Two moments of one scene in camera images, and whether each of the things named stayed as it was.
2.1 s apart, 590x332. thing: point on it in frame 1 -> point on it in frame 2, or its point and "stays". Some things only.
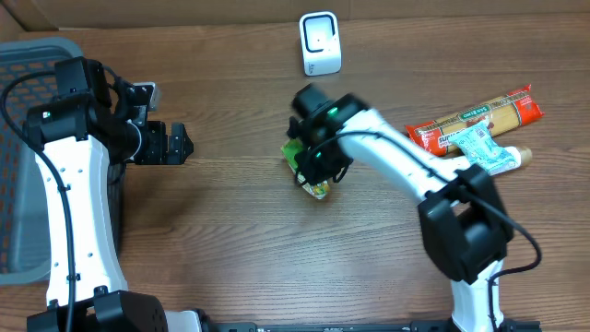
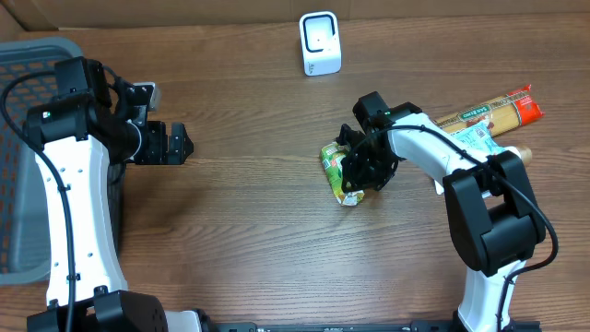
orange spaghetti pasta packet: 512,111 stays
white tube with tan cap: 522,155 stays
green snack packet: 290,148 -> 331,157
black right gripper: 320,172 -> 361,181
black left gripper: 160,153 stays
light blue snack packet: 481,146 stays
